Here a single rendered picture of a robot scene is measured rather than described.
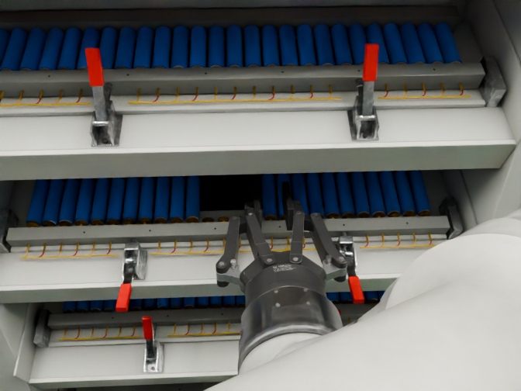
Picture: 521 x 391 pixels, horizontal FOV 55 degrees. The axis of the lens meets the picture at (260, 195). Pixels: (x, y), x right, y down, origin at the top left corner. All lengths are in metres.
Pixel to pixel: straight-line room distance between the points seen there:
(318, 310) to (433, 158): 0.24
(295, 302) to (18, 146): 0.32
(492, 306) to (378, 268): 0.48
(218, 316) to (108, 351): 0.17
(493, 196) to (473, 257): 0.38
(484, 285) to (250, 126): 0.37
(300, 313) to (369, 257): 0.28
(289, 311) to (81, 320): 0.47
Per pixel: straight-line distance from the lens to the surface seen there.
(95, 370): 0.81
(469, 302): 0.17
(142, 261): 0.65
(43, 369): 0.83
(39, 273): 0.68
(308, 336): 0.37
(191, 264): 0.64
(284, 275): 0.44
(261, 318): 0.40
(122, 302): 0.59
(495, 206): 0.63
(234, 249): 0.51
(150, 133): 0.53
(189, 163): 0.53
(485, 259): 0.25
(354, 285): 0.59
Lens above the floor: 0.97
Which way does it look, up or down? 36 degrees down
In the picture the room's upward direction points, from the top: straight up
